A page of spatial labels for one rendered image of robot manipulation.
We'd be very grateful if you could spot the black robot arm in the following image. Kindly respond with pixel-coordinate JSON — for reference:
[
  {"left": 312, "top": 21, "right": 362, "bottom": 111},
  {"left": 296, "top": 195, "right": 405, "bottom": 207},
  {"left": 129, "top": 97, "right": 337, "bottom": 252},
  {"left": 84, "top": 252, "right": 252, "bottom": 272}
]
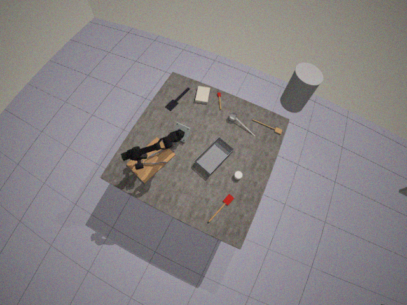
[{"left": 121, "top": 129, "right": 185, "bottom": 161}]

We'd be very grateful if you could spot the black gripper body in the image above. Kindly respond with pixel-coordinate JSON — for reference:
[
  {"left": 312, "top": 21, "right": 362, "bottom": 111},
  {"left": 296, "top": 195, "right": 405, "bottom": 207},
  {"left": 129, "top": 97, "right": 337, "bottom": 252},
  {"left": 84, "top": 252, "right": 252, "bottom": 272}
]
[{"left": 134, "top": 158, "right": 144, "bottom": 170}]

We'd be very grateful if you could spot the grey long-handled saucepan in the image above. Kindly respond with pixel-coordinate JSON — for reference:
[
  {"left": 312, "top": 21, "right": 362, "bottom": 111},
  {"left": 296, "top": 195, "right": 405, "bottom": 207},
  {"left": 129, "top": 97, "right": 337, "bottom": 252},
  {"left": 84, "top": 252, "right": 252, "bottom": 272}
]
[{"left": 229, "top": 112, "right": 255, "bottom": 136}]

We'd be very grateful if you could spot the grey roasting tin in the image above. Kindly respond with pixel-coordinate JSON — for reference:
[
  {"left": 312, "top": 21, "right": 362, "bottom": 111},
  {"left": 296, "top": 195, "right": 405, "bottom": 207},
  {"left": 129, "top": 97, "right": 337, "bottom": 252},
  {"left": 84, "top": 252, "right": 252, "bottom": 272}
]
[{"left": 195, "top": 137, "right": 234, "bottom": 176}]

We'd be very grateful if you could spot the light brown wooden board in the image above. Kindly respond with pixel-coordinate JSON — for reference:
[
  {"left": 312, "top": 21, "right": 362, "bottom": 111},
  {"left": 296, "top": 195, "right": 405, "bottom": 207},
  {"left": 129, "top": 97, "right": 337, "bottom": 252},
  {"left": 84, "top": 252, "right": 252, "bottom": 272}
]
[{"left": 127, "top": 137, "right": 175, "bottom": 184}]

